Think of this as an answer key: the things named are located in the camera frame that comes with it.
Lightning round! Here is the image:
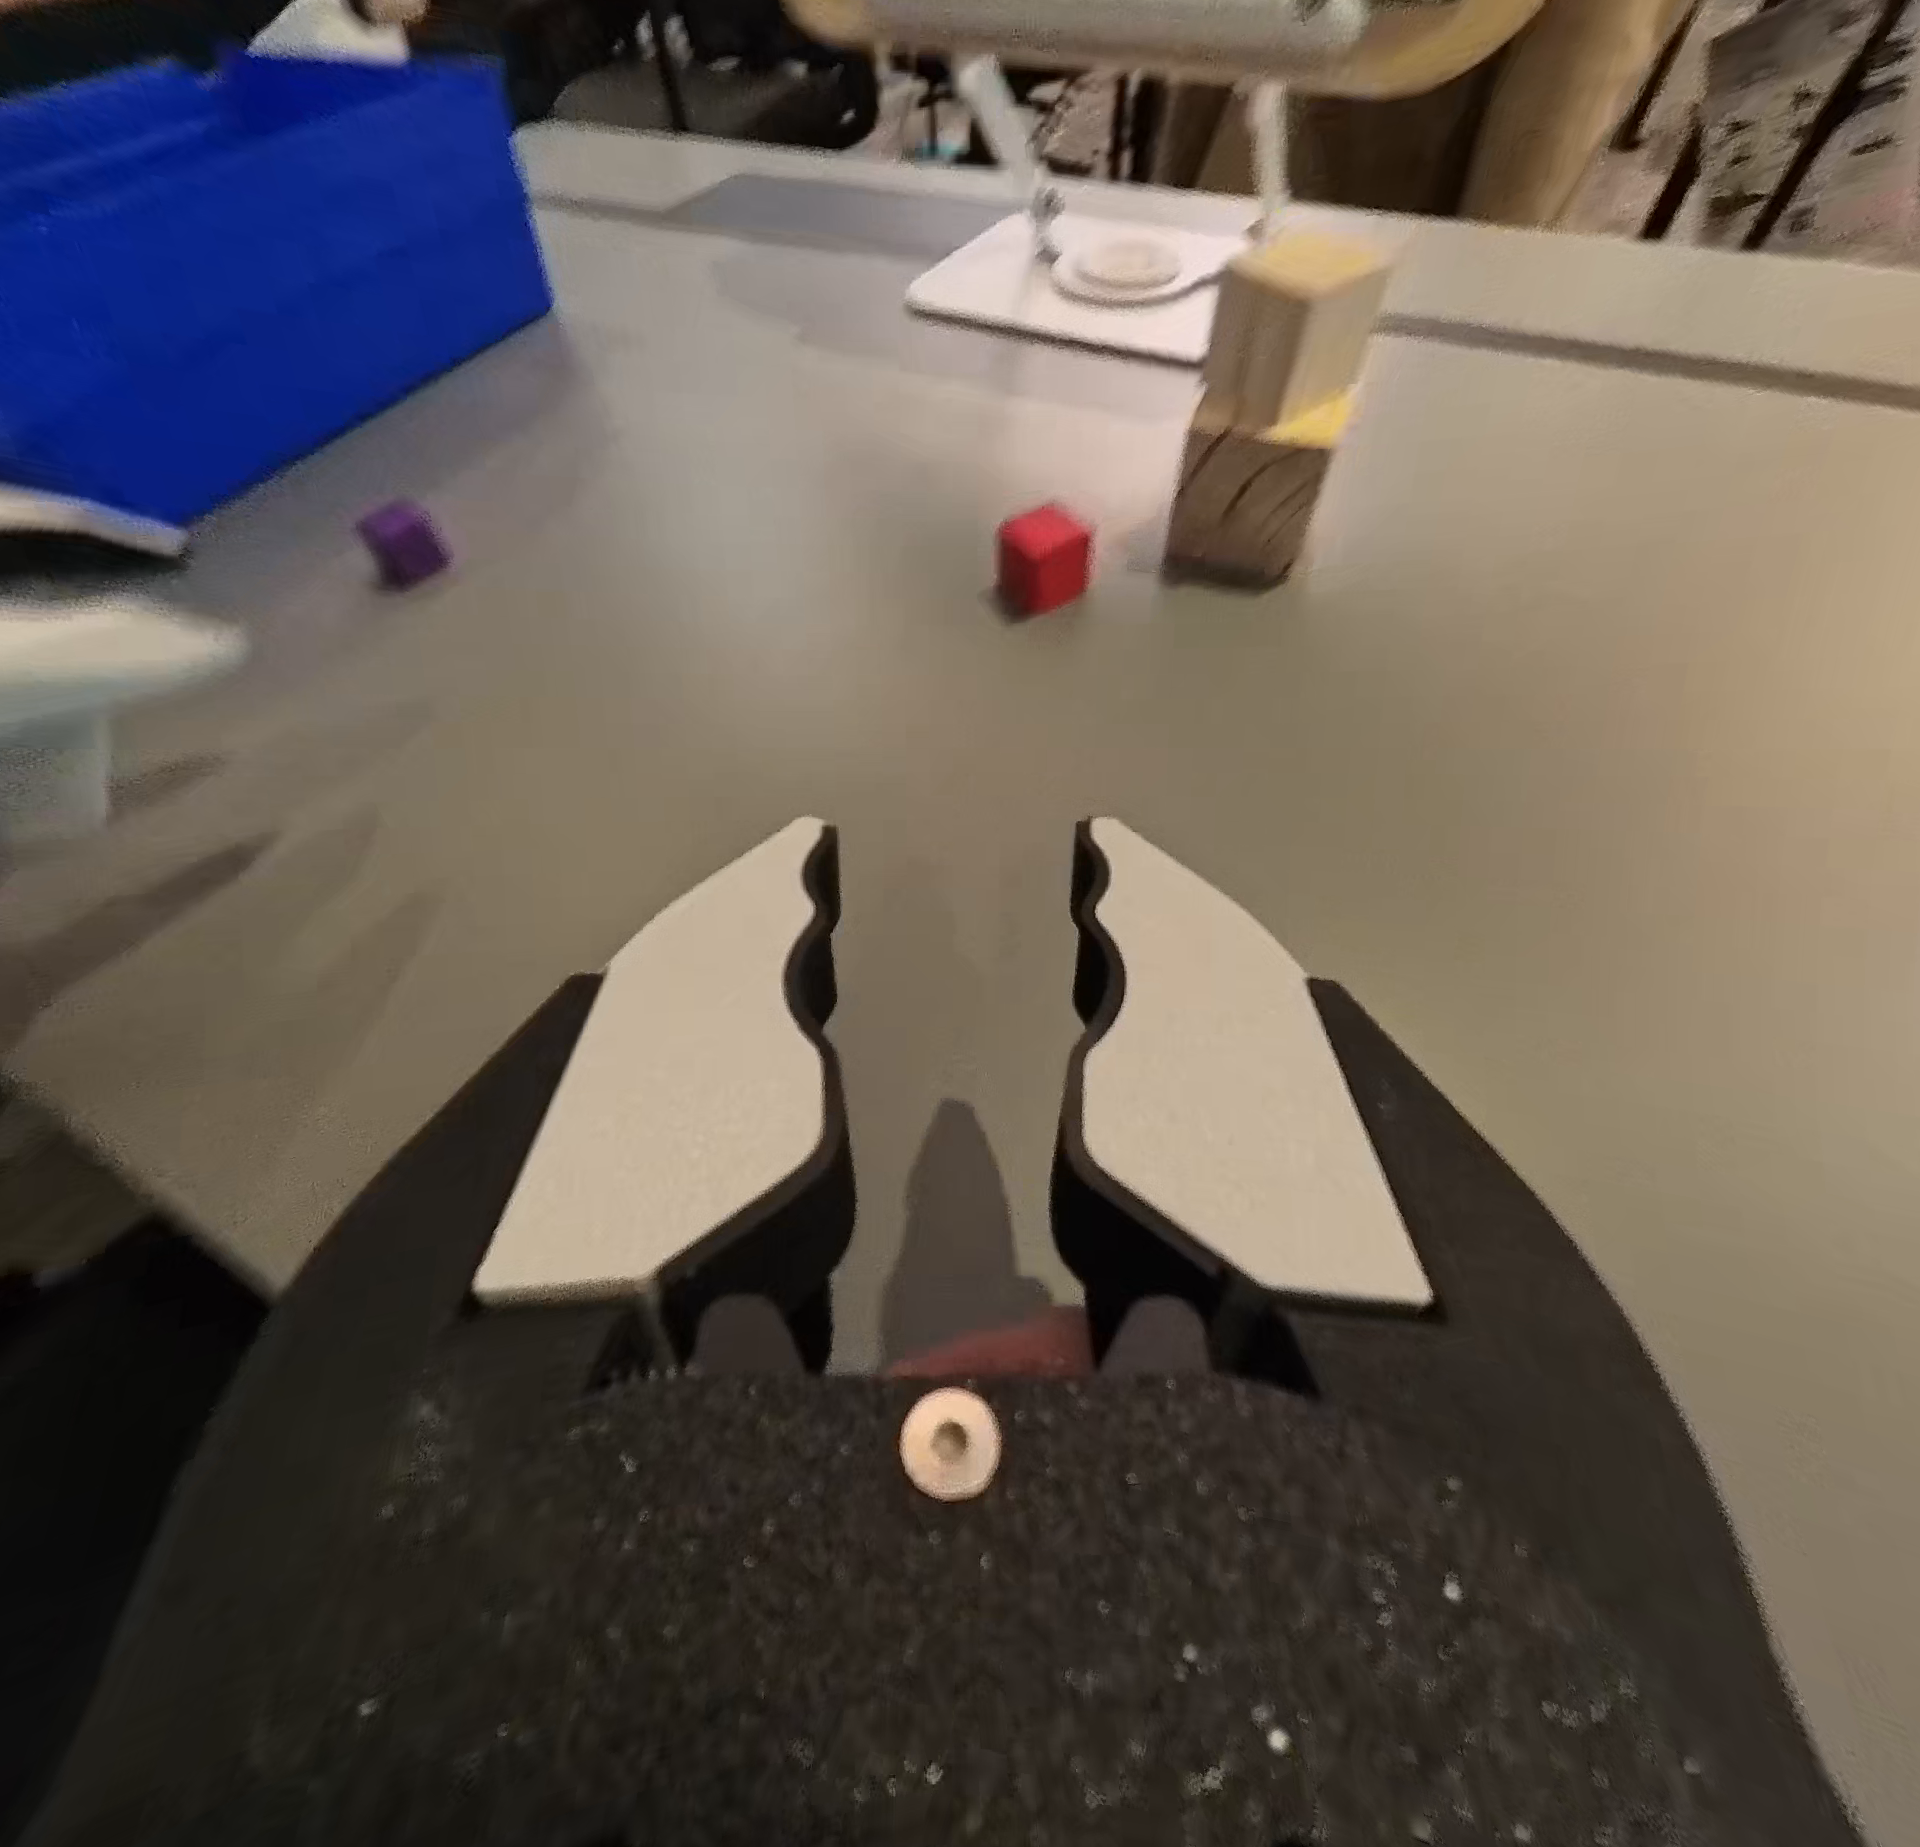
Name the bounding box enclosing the white lamp stand base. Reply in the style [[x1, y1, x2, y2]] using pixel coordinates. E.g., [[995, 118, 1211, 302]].
[[762, 0, 1490, 368]]

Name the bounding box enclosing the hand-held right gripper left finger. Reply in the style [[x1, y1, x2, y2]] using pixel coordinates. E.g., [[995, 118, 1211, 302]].
[[468, 816, 860, 1375]]

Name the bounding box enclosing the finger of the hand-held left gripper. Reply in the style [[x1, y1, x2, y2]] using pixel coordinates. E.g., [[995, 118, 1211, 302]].
[[0, 588, 251, 848], [0, 480, 192, 562]]

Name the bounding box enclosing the small light wooden cube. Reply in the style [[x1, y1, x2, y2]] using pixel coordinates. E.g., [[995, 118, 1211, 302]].
[[1206, 234, 1398, 428]]

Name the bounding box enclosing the blue plastic bin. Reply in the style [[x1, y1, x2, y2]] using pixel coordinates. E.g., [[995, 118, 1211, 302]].
[[0, 50, 554, 530]]

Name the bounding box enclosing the large dark-grained wooden cube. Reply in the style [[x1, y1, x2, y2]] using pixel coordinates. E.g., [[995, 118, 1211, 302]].
[[1159, 392, 1362, 590]]

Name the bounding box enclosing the red cube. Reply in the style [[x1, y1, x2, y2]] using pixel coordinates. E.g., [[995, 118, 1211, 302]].
[[995, 504, 1096, 616]]

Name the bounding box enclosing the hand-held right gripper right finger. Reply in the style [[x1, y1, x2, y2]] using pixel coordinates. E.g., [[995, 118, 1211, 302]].
[[1046, 816, 1437, 1375]]

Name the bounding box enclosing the purple cube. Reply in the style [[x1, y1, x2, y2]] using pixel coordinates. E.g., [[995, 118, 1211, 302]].
[[354, 498, 453, 590]]

